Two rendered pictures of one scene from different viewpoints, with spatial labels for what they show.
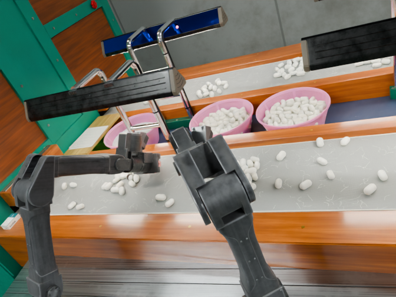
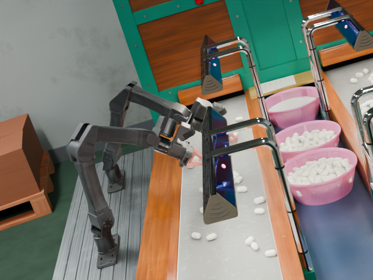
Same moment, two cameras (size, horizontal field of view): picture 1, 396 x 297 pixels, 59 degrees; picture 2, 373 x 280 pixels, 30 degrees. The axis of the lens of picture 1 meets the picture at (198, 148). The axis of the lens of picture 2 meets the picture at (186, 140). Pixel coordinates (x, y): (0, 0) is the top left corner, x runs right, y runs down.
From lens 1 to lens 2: 2.20 m
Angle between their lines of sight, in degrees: 60
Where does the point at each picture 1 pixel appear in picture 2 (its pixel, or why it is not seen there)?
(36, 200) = (112, 107)
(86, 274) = (147, 173)
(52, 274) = (111, 151)
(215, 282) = (141, 219)
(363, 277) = not seen: hidden behind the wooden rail
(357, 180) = (211, 230)
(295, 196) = (195, 211)
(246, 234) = (80, 173)
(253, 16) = not seen: outside the picture
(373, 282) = not seen: hidden behind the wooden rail
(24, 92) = (237, 22)
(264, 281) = (90, 205)
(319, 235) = (149, 226)
